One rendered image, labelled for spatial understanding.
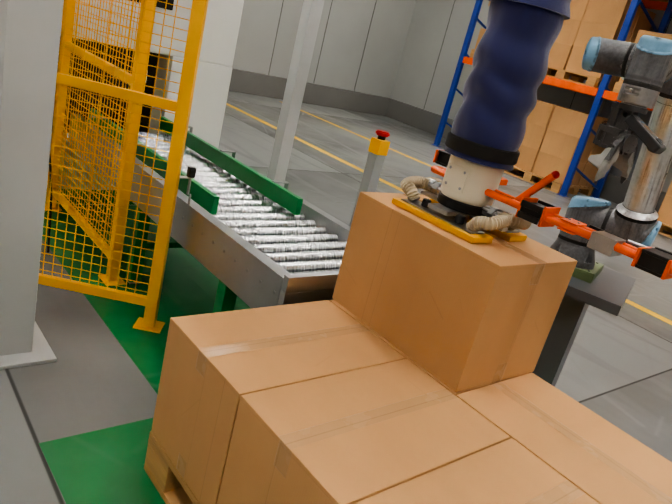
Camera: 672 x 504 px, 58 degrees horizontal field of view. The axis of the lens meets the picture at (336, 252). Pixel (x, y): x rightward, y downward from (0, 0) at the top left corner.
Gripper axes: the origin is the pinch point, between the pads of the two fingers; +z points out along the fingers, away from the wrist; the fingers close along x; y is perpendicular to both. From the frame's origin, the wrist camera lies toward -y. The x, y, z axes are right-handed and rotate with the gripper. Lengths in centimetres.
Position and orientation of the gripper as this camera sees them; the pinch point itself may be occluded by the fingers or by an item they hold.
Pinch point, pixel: (611, 183)
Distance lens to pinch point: 176.3
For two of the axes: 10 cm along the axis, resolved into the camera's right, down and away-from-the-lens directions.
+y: -6.1, -4.0, 6.8
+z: -2.4, 9.2, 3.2
